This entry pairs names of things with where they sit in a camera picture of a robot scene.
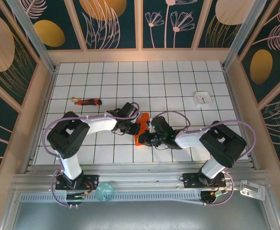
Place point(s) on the orange cloth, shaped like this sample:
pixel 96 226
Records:
pixel 143 122

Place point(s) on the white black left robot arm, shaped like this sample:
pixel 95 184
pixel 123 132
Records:
pixel 65 139

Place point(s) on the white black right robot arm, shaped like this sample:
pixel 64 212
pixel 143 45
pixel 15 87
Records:
pixel 224 146

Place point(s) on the white square clock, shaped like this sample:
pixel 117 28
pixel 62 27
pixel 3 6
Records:
pixel 202 99

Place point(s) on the orange black utility knife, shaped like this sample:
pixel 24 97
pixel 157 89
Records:
pixel 89 102

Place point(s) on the clear teal glass bowl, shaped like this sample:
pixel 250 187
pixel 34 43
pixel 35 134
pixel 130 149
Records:
pixel 104 191

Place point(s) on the small black circuit board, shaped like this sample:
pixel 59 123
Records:
pixel 76 197
pixel 212 195

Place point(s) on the aluminium front rail frame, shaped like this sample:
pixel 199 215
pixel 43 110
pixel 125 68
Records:
pixel 140 178

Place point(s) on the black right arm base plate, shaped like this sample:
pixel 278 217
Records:
pixel 190 180

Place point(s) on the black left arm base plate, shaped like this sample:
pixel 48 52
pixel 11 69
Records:
pixel 93 179

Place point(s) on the aluminium side rail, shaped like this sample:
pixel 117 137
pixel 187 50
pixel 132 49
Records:
pixel 234 95
pixel 47 95

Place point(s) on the white bracket clip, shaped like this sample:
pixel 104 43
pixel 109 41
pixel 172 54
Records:
pixel 252 189

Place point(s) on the aluminium corner post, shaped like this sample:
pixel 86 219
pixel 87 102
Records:
pixel 246 33
pixel 35 38

